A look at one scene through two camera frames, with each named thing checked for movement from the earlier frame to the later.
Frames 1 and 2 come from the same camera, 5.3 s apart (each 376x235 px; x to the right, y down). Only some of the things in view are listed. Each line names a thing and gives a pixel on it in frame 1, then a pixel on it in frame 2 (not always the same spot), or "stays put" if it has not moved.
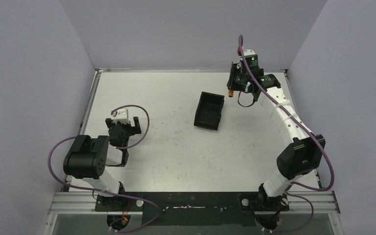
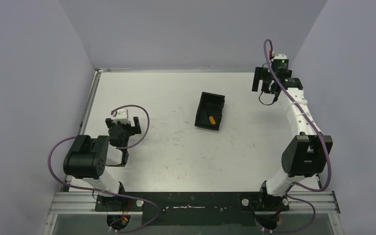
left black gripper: x=135 y=125 stays put
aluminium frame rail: x=326 y=203 stays put
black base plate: x=194 y=208 stays put
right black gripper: x=236 y=68 -> x=258 y=75
